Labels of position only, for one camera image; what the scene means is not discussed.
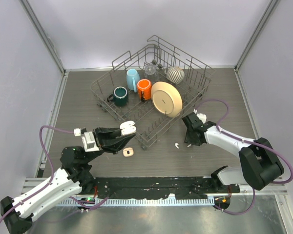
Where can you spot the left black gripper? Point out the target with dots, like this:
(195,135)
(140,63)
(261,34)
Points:
(106,140)

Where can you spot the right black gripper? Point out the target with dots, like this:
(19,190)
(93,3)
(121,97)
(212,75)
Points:
(188,140)

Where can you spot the white earbud charging case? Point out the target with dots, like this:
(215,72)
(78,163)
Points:
(127,128)

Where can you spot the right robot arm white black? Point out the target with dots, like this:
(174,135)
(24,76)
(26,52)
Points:
(259,166)

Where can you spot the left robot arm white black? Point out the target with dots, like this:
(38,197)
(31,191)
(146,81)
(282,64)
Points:
(72,178)

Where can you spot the dark green mug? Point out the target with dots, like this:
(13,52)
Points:
(119,96)

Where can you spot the beige plate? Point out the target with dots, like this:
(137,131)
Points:
(166,99)

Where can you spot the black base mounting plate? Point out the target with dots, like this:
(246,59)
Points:
(154,188)

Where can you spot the orange mug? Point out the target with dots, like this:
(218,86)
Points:
(144,87)

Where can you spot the striped ceramic mug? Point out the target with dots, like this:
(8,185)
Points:
(174,74)

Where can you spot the light blue mug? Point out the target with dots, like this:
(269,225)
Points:
(132,78)

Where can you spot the clear glass cup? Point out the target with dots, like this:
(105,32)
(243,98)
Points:
(150,73)

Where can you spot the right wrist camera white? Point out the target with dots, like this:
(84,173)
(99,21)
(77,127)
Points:
(201,116)

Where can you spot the grey wire dish rack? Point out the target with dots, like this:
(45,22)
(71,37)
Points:
(150,123)

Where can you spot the white slotted cable duct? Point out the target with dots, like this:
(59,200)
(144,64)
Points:
(170,201)

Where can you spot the aluminium frame rail front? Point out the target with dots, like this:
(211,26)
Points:
(271,189)

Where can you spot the aluminium frame post left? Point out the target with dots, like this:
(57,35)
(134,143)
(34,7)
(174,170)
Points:
(43,35)

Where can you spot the aluminium frame post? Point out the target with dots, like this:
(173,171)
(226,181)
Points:
(272,5)
(43,35)

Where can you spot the aluminium frame post right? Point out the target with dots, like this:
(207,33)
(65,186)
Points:
(272,5)

